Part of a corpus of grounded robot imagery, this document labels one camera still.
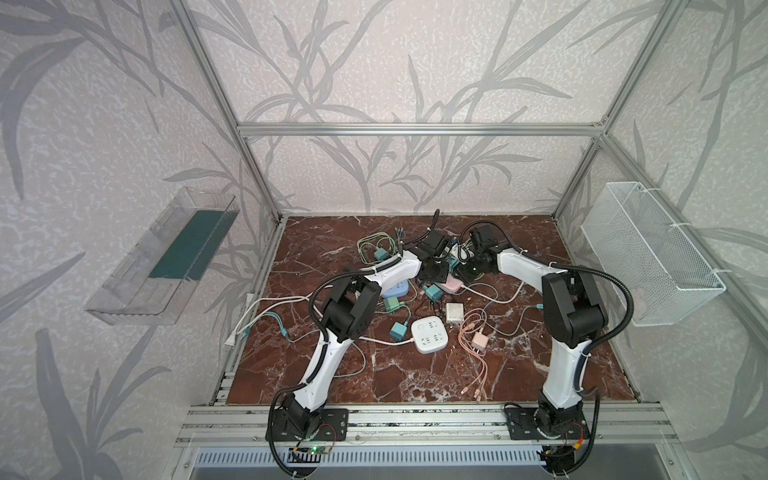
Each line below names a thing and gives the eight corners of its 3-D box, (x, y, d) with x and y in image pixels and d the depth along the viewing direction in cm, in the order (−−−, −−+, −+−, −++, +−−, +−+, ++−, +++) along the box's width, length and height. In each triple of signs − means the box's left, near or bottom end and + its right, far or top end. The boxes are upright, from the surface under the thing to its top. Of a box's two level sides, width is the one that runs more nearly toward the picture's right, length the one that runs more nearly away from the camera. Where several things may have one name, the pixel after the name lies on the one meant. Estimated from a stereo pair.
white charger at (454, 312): (446, 322, 93) (447, 318, 90) (445, 306, 96) (446, 302, 94) (463, 322, 93) (465, 318, 90) (461, 306, 96) (462, 302, 94)
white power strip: (419, 357, 86) (419, 354, 84) (409, 324, 92) (409, 321, 90) (451, 347, 88) (452, 344, 86) (439, 316, 94) (440, 313, 92)
